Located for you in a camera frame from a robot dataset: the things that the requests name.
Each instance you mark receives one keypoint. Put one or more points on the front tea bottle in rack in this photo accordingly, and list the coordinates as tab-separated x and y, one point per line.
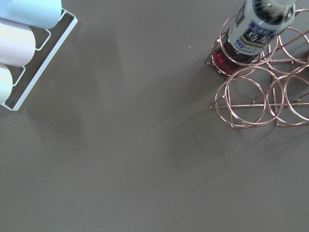
257	24

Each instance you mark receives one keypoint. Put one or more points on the light blue cup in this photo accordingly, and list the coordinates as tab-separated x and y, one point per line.
43	14

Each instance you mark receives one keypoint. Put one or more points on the cream cup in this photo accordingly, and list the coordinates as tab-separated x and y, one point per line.
6	83

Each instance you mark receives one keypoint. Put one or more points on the pink cup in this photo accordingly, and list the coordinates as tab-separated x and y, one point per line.
17	43

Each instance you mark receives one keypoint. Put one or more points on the copper wire bottle rack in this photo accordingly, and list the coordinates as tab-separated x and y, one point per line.
274	87

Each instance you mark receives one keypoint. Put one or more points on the white wire cup holder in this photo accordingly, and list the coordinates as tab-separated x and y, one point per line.
48	42

